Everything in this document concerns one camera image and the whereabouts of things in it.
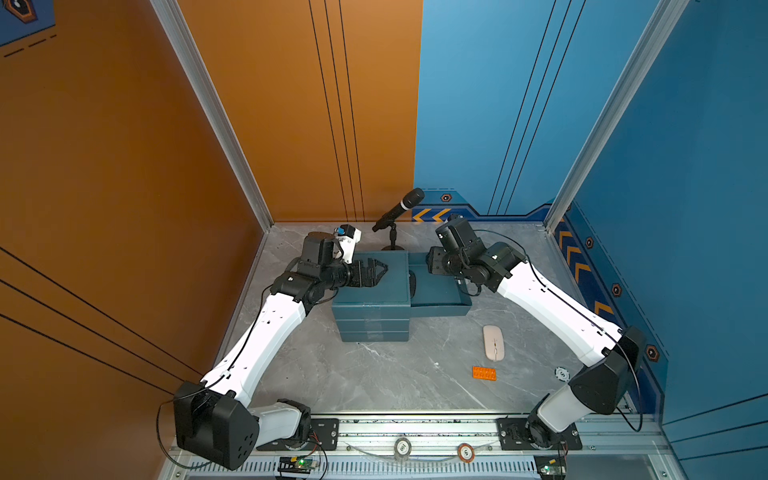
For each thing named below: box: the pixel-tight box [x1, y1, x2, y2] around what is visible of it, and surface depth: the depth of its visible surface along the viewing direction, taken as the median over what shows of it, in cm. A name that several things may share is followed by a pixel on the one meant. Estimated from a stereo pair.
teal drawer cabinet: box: [332, 251, 411, 342], surface depth 75 cm
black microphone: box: [372, 188, 425, 233], surface depth 88 cm
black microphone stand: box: [381, 222, 405, 251], surface depth 104 cm
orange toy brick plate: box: [472, 366, 497, 381], surface depth 84 cm
